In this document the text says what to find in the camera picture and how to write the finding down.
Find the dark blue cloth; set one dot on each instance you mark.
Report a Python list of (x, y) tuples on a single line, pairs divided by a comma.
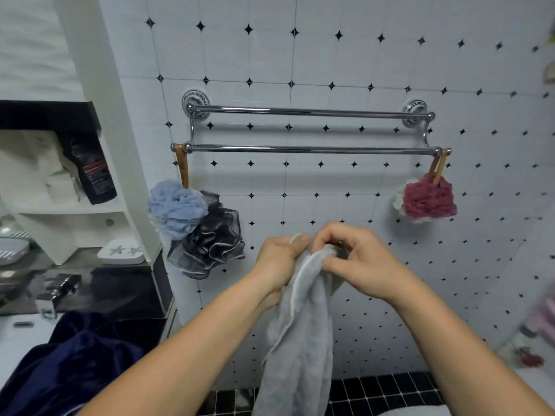
[(69, 368)]

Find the person's left thumb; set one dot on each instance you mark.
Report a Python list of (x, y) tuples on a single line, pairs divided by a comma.
[(299, 240)]

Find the black pouch packet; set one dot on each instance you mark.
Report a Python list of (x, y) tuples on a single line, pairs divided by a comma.
[(91, 164)]

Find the white shelf unit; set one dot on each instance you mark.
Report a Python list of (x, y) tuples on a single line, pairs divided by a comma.
[(86, 177)]

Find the grey towel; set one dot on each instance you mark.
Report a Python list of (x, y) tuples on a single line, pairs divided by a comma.
[(299, 337)]

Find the blue bath sponge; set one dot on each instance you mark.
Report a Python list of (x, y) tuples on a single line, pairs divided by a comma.
[(177, 207)]

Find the person's right thumb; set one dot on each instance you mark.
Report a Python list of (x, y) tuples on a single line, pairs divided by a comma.
[(336, 264)]

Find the dark grey bath sponge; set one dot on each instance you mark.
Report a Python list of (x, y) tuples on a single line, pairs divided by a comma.
[(210, 244)]

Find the person's right forearm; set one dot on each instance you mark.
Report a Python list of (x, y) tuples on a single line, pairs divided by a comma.
[(459, 355)]

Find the pink bottles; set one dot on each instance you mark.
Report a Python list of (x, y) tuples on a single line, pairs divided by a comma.
[(531, 337)]

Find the chrome faucet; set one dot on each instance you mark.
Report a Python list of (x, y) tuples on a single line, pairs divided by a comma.
[(54, 292)]

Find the white striped soap dish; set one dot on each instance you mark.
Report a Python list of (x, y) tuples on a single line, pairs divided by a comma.
[(12, 246)]

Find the maroon and white bath sponge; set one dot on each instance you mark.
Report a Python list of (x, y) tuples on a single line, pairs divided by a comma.
[(427, 199)]

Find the person's right hand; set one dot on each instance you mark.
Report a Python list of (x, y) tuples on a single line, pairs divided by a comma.
[(368, 264)]

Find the person's left hand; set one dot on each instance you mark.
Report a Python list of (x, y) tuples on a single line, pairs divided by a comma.
[(273, 266)]

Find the chrome double towel rail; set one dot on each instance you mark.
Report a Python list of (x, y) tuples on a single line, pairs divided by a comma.
[(310, 132)]

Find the white soap dish with starfish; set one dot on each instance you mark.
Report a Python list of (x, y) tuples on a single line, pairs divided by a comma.
[(121, 251)]

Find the person's left forearm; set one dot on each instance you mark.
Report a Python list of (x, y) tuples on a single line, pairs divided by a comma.
[(182, 355)]

